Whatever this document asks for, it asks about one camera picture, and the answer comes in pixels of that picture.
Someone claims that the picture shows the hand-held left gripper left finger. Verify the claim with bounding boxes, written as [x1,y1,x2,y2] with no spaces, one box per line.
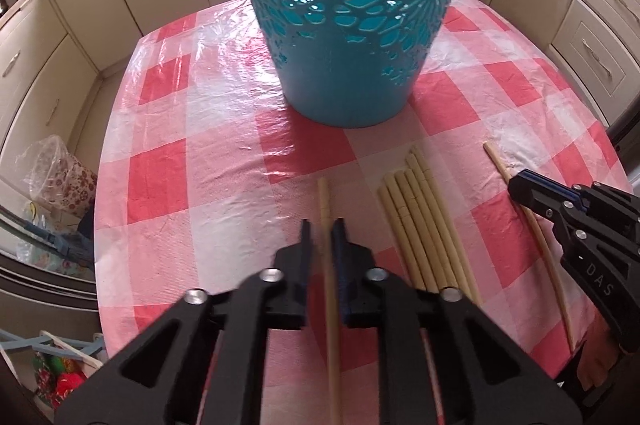
[52,219,315,425]

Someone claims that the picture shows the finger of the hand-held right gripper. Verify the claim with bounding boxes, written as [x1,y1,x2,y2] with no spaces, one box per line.
[582,181,640,226]
[507,170,640,346]

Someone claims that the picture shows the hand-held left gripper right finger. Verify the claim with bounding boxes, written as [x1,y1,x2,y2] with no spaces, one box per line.
[331,218,583,425]

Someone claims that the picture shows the long bamboo chopstick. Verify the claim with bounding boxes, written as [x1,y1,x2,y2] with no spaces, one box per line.
[318,177,345,425]
[482,141,576,352]

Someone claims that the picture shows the bundle of bamboo chopsticks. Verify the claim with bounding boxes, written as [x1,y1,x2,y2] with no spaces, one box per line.
[376,146,483,306]

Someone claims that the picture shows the blue perforated plastic basket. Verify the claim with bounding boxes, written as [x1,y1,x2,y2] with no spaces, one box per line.
[217,0,486,129]

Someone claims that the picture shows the red white checked tablecloth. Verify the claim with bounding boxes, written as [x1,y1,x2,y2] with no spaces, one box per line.
[92,0,633,425]

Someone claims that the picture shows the clear plastic bag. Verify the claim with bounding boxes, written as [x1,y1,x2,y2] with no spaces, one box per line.
[15,135,98,213]

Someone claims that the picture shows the red floral bag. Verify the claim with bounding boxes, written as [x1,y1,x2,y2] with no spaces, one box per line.
[32,350,93,411]

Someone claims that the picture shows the cream cabinets with drawers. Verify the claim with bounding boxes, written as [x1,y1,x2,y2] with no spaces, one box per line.
[0,0,101,166]

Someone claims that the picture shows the blue folding frame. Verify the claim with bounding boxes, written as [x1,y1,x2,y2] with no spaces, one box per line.
[0,327,108,363]

